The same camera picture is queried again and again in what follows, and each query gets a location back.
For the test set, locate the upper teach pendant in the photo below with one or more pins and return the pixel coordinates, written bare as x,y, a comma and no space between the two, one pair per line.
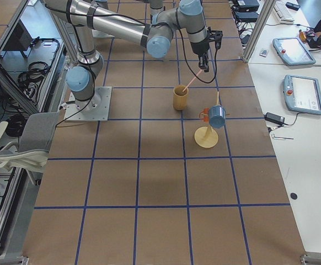
292,51

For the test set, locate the teach pendant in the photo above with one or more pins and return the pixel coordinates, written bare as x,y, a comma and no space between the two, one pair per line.
292,51
302,94

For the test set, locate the bamboo cylindrical holder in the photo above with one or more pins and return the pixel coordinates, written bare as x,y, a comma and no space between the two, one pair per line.
180,96

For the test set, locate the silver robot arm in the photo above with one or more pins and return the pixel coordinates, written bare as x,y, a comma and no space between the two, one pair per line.
155,37

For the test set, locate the blue mug on stand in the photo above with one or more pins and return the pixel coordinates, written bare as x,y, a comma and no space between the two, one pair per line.
217,116

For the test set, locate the orange mug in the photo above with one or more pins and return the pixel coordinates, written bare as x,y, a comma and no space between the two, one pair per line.
204,115

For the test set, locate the grey office chair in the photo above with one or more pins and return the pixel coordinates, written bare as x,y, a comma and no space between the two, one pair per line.
31,151

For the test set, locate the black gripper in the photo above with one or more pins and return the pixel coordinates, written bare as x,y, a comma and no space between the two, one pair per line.
199,48

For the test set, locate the black power adapter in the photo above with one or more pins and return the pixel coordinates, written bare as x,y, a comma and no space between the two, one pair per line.
274,118

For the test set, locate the white keyboard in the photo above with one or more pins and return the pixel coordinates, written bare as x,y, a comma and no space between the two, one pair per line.
282,13

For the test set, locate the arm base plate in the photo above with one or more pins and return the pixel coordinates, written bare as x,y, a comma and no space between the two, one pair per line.
96,110

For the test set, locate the pink chopstick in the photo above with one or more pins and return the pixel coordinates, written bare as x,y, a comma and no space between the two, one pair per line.
192,80

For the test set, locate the aluminium frame post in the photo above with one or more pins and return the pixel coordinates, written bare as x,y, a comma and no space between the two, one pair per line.
258,28

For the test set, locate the lower teach pendant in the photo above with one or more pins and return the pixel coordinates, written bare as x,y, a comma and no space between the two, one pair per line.
302,94

